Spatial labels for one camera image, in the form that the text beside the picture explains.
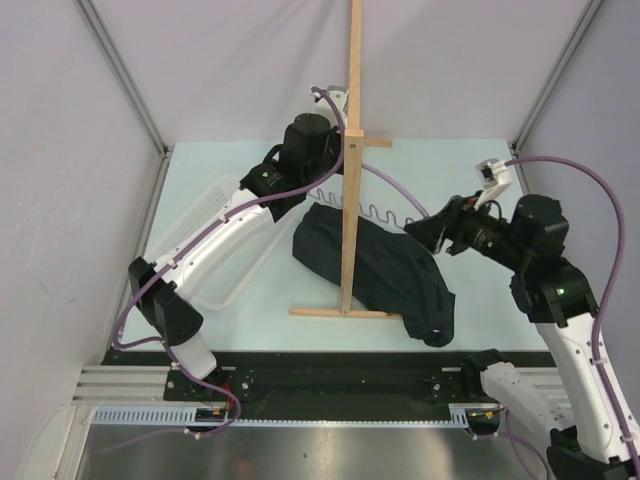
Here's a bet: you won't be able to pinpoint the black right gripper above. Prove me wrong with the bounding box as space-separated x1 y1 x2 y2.
403 190 529 271

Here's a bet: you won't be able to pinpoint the dark green shorts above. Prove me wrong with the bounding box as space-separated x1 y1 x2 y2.
292 203 456 347

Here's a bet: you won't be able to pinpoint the purple wire hanger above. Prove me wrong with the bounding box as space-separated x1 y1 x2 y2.
308 164 429 230

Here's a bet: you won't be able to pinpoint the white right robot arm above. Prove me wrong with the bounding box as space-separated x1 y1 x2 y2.
404 194 639 479

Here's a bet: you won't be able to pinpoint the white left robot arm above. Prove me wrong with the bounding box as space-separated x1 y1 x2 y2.
128 113 345 400

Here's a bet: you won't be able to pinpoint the wooden hanger stand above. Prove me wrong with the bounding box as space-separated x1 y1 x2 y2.
289 1 401 320

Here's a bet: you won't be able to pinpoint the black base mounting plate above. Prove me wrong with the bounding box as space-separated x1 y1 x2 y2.
99 349 609 436

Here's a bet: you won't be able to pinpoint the white plastic basket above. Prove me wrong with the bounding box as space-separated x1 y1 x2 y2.
145 175 275 311

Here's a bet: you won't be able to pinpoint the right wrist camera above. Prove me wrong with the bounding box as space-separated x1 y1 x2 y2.
474 159 512 210

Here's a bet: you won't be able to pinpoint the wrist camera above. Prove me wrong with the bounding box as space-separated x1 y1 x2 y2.
310 85 349 122
474 159 512 210

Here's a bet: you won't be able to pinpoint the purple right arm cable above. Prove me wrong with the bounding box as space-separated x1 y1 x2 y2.
502 155 640 480

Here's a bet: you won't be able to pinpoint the white slotted cable duct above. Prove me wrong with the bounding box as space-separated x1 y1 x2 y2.
91 404 501 429

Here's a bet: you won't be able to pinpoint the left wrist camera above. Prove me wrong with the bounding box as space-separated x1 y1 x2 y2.
310 85 349 122

